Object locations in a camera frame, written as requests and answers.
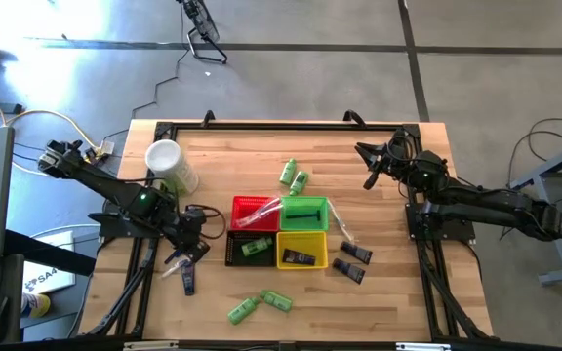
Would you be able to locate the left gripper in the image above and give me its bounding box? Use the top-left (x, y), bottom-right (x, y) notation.
top-left (172, 207), bottom-right (213, 263)

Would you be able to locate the yellow floor cable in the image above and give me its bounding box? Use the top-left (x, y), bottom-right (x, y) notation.
top-left (0, 80), bottom-right (101, 177)

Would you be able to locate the green plastic basket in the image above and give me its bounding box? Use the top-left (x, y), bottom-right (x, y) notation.
top-left (279, 195), bottom-right (330, 232)

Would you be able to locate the black floor cable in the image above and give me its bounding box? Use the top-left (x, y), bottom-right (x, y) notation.
top-left (499, 115), bottom-right (562, 241)

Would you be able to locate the black fan power cable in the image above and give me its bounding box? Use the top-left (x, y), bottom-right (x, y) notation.
top-left (100, 0), bottom-right (187, 142)

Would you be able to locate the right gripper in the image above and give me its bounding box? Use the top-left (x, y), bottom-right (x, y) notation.
top-left (354, 140), bottom-right (419, 191)

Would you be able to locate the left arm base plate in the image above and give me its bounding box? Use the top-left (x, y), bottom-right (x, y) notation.
top-left (88, 212), bottom-right (170, 240)

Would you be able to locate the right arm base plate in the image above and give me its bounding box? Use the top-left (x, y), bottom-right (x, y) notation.
top-left (404, 201), bottom-right (477, 244)

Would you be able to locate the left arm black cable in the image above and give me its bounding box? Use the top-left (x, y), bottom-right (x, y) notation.
top-left (182, 203), bottom-right (228, 241)

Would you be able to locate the navy shave butter tube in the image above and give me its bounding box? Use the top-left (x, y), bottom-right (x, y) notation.
top-left (281, 248), bottom-right (317, 267)
top-left (181, 261), bottom-right (197, 297)
top-left (332, 257), bottom-right (367, 285)
top-left (340, 240), bottom-right (374, 266)

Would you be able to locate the green travel bottle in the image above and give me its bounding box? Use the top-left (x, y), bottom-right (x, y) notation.
top-left (279, 157), bottom-right (299, 186)
top-left (226, 295), bottom-right (262, 326)
top-left (260, 289), bottom-right (294, 314)
top-left (240, 236), bottom-right (275, 258)
top-left (289, 170), bottom-right (310, 197)

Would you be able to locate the blue white toothbrush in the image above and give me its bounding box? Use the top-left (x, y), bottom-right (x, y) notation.
top-left (160, 255), bottom-right (194, 280)
top-left (327, 198), bottom-right (355, 244)

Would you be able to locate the red plastic basket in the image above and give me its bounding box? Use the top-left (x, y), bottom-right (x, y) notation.
top-left (230, 195), bottom-right (281, 233)

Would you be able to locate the black desk with mouse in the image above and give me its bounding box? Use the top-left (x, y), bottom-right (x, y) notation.
top-left (0, 228), bottom-right (97, 351)

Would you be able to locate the black plastic basket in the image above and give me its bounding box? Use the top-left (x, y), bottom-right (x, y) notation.
top-left (224, 229), bottom-right (279, 267)

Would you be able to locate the silver aluminium bracket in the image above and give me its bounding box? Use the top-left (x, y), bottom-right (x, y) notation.
top-left (122, 340), bottom-right (180, 351)
top-left (395, 342), bottom-right (452, 351)

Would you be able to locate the white printed booklet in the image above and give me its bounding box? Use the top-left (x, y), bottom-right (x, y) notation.
top-left (20, 230), bottom-right (77, 295)

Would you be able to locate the red toothbrush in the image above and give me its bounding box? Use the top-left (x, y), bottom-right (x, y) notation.
top-left (234, 202), bottom-right (282, 229)

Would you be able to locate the yellow plastic basket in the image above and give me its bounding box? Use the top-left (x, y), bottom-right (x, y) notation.
top-left (276, 230), bottom-right (329, 270)

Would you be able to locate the black floor fan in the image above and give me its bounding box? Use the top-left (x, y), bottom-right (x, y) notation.
top-left (176, 0), bottom-right (229, 65)

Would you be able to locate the black aluminium table frame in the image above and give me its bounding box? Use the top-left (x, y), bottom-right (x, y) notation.
top-left (78, 121), bottom-right (495, 342)

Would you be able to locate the white and green cup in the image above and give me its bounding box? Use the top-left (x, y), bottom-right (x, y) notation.
top-left (144, 138), bottom-right (200, 196)

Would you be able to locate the yellow blue container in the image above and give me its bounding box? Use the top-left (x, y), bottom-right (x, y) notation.
top-left (20, 292), bottom-right (52, 319)

